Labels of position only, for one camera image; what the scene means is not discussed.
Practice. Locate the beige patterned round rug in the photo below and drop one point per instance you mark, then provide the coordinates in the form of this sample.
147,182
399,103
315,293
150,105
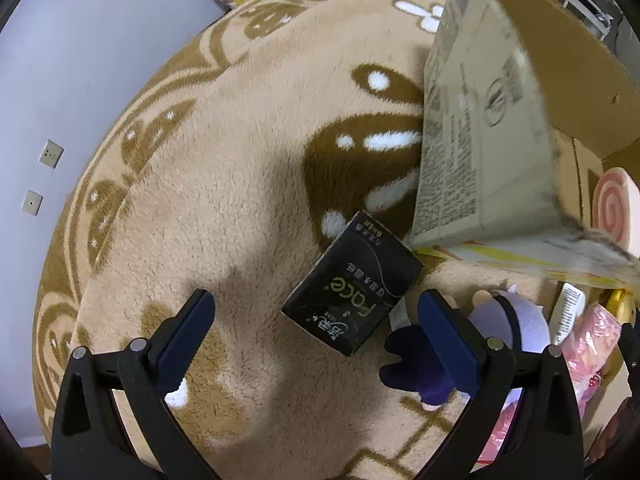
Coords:
225,185

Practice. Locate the white wall socket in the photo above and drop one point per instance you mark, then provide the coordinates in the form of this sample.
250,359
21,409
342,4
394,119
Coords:
31,203
51,154

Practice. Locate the pink swirl plush cushion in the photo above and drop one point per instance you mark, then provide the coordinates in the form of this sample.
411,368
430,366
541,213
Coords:
612,205

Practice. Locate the yellow plush toy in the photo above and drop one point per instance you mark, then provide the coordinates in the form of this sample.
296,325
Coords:
620,305

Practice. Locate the pink sequin plush toy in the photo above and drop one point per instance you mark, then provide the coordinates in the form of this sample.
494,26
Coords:
592,350

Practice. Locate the black tissue pack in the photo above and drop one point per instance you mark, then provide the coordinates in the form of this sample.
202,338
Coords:
350,285

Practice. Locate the purple plush toy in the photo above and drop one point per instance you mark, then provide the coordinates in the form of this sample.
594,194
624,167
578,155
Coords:
412,360

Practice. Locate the pink bear plush toy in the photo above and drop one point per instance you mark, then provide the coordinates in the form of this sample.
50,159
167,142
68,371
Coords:
500,432

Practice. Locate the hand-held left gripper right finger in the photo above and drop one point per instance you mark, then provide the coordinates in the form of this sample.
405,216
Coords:
447,347

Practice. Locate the white trolley cart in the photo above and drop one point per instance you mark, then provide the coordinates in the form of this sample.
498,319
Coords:
592,10

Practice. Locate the cardboard box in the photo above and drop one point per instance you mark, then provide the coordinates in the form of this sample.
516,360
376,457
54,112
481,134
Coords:
480,135

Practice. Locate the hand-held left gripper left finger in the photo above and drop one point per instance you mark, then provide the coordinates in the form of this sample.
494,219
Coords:
187,332

